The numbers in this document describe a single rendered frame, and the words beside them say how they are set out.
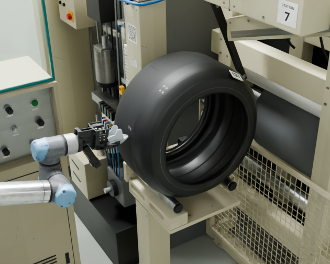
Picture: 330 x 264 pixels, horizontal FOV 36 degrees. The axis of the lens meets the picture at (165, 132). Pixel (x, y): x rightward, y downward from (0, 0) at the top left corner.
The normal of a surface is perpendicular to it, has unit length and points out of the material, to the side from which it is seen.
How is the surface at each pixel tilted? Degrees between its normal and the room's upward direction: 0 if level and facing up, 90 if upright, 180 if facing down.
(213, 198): 0
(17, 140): 90
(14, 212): 90
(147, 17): 90
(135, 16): 90
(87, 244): 0
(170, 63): 13
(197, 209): 0
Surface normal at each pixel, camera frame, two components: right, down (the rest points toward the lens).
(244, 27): -0.85, 0.27
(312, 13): 0.53, 0.41
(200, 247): -0.02, -0.87
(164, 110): -0.11, -0.01
